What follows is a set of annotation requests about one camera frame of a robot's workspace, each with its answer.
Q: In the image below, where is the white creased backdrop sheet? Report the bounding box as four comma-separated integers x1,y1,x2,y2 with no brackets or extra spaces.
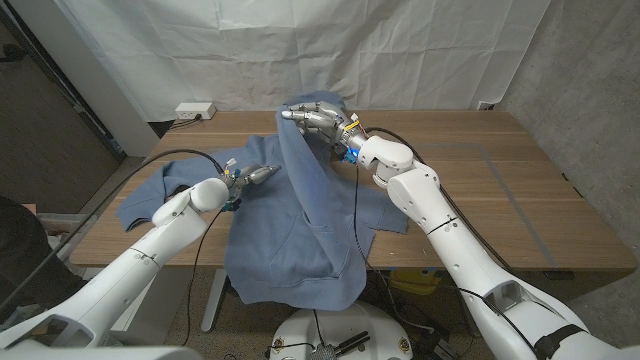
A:
52,0,551,123

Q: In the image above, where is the white robot torso base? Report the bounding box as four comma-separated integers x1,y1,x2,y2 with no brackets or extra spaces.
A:
269,300,415,360

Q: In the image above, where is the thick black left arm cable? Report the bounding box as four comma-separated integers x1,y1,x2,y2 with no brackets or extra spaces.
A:
0,148,225,312

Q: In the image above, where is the black antenna pair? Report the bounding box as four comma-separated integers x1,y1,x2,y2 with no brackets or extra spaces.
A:
333,330,372,357

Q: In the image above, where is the person in black clothes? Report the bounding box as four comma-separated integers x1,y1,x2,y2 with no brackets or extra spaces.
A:
0,194,86,321

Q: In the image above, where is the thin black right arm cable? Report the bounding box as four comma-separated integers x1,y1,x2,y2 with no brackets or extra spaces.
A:
352,162,436,334

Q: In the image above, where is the blue hoodie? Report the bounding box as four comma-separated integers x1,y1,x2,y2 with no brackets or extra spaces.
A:
116,89,409,312

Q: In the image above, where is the yellow object under table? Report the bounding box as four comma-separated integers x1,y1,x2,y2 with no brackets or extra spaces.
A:
388,268,444,296

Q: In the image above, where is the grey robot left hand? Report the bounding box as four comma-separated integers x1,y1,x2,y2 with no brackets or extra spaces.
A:
222,163,282,201

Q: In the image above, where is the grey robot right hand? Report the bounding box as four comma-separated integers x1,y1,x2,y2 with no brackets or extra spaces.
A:
280,101,369,151

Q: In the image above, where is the grey table leg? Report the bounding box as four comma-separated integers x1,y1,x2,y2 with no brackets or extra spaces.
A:
200,268,229,334

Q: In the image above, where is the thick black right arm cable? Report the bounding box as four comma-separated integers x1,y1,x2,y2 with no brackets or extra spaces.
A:
364,126,516,274

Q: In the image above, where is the black power strip cord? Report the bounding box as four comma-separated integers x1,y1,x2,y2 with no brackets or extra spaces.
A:
167,113,202,131

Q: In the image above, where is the white power strip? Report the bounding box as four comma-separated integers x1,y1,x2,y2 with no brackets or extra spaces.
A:
174,101,218,121

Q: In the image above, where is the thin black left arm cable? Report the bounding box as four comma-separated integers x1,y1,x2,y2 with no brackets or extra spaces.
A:
182,209,224,346

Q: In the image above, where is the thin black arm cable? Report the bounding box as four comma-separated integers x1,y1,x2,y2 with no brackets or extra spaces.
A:
182,209,224,346
352,162,436,334

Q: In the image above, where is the clear plastic storage bin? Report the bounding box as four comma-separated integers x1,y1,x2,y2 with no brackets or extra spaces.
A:
37,213,71,251

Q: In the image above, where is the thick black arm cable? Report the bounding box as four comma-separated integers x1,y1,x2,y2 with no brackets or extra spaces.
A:
0,148,225,312
364,126,516,274

